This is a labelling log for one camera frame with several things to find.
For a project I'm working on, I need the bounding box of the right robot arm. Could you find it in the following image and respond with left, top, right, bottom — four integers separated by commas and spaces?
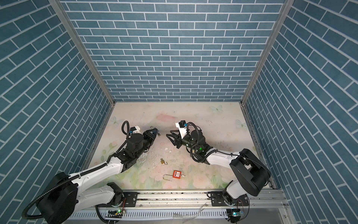
166, 120, 271, 206

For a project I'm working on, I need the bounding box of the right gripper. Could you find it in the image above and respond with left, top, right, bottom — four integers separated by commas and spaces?
167, 130, 200, 153

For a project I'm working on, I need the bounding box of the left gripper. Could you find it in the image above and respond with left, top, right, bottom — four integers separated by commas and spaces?
133, 127, 158, 160

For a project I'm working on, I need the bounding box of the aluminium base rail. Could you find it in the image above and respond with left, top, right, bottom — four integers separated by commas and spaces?
66, 189, 295, 224

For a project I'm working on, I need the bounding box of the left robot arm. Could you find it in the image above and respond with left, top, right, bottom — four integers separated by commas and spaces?
21, 121, 158, 224

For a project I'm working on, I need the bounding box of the blue padlock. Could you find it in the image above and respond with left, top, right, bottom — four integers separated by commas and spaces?
151, 128, 160, 136

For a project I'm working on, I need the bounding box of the red padlock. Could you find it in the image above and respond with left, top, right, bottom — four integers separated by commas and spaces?
162, 170, 185, 182

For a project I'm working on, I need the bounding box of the small brass padlock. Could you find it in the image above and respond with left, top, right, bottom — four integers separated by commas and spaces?
160, 158, 168, 165

